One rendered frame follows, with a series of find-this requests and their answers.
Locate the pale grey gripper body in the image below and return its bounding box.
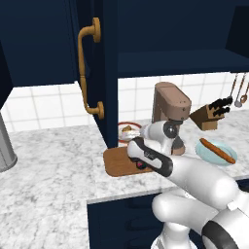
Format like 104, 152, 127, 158
128, 128, 144, 141

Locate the brown wooden cutting board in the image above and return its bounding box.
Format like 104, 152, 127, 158
102, 146, 158, 178

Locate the navy base cabinet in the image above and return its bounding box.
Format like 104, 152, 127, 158
86, 179, 249, 249

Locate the closed navy cabinet door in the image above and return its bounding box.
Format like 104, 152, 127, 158
0, 0, 80, 88

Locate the narrow open navy cabinet door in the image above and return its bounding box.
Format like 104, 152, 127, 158
225, 5, 249, 60

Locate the red rimmed white plate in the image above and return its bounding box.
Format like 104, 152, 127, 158
117, 122, 144, 145

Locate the brown coffee machine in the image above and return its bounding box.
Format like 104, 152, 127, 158
151, 81, 193, 157

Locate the light blue plate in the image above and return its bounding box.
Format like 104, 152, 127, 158
195, 139, 238, 167

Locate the wooden knife block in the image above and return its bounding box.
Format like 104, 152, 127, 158
189, 95, 234, 131

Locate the long brown baguette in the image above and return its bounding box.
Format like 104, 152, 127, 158
198, 137, 237, 165

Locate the hanging slim metal utensil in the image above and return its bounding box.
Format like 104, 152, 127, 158
229, 72, 239, 99

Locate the hanging metal ladle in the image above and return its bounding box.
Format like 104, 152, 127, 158
233, 72, 247, 109

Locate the hanging wooden spoon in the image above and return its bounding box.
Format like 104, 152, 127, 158
239, 77, 249, 105

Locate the grey metal cylinder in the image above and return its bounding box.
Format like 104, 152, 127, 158
0, 112, 18, 173

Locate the open navy wall cabinet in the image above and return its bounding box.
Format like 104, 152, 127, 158
117, 0, 249, 79

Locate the brass cabinet door handle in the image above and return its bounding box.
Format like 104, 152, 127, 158
77, 17, 106, 121

